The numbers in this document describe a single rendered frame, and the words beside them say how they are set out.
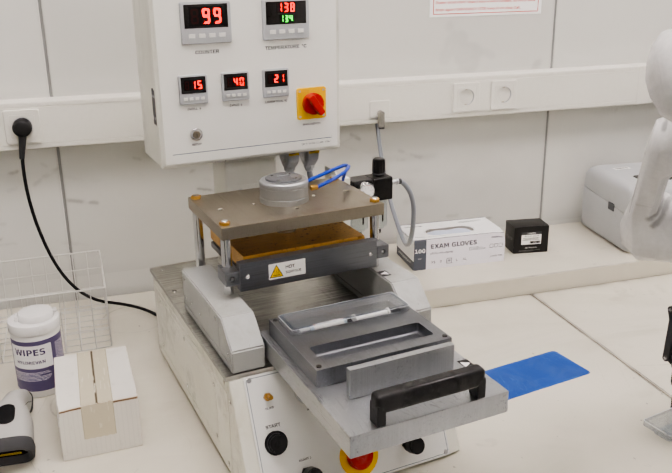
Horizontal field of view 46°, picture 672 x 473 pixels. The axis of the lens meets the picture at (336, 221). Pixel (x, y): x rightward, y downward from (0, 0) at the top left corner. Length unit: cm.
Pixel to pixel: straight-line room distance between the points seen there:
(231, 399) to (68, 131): 82
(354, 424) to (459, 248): 97
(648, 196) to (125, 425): 84
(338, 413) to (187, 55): 65
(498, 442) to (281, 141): 62
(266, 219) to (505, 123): 101
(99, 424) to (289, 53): 68
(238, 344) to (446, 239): 82
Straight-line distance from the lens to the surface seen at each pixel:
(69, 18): 177
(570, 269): 189
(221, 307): 116
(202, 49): 132
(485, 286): 179
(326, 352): 106
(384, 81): 185
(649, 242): 119
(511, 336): 165
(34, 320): 146
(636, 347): 167
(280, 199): 124
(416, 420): 95
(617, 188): 203
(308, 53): 139
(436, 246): 182
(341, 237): 125
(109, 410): 129
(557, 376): 152
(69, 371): 139
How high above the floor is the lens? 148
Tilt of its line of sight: 18 degrees down
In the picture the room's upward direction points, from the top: 1 degrees counter-clockwise
